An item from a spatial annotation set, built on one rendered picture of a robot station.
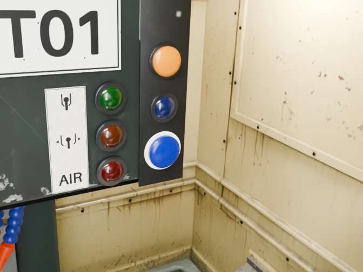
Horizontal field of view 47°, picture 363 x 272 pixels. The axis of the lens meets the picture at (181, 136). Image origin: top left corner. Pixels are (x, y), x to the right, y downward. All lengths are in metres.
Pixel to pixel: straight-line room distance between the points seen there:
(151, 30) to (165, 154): 0.11
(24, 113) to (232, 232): 1.37
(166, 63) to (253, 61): 1.04
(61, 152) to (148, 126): 0.08
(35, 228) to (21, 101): 0.87
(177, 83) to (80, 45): 0.09
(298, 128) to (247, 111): 0.23
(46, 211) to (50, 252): 0.13
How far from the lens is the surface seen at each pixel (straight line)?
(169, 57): 0.34
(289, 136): 1.27
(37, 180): 0.35
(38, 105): 0.33
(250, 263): 1.58
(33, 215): 1.15
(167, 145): 0.36
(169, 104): 0.36
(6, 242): 0.55
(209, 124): 1.62
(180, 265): 1.93
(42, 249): 1.21
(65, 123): 0.33
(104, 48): 0.33
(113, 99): 0.33
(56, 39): 0.32
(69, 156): 0.34
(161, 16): 0.34
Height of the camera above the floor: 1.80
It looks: 20 degrees down
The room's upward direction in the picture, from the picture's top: 3 degrees clockwise
